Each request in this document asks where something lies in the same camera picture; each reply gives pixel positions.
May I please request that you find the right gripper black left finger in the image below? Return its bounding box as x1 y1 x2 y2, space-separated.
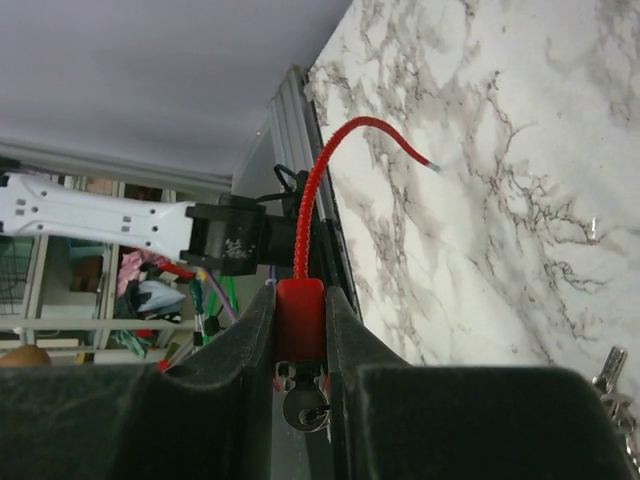
1 285 275 479

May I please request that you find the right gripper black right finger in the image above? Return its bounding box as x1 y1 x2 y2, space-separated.
326 287 633 479

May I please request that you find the red cable seal lock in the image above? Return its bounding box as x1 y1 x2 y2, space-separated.
274 116 440 363

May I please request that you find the silver key ring bunch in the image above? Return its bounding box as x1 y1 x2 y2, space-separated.
592 345 640 476

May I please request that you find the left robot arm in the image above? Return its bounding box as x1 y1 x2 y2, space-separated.
1 173 296 276

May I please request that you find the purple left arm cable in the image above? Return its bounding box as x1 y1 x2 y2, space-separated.
207 272 239 324

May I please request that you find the aluminium extrusion rail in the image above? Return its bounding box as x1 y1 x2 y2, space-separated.
269 65 357 302

